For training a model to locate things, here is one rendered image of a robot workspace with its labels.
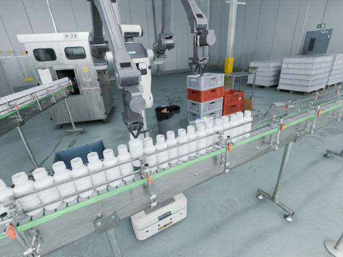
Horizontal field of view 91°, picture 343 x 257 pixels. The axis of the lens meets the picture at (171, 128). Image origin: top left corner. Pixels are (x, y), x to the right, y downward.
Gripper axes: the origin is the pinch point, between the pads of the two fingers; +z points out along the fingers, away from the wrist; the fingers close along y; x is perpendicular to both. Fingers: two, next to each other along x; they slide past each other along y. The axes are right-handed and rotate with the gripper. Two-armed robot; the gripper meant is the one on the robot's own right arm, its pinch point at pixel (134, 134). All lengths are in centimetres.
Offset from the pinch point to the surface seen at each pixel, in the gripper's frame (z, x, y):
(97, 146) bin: 37, -15, -56
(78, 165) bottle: 5.8, -23.2, 2.4
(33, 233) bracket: 24.3, -42.5, 8.7
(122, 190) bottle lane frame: 21.2, -10.0, 7.8
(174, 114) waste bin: 84, 111, -160
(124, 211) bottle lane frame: 33.4, -11.4, 9.2
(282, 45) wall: 35, 1021, -563
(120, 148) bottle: 4.2, -6.8, 1.4
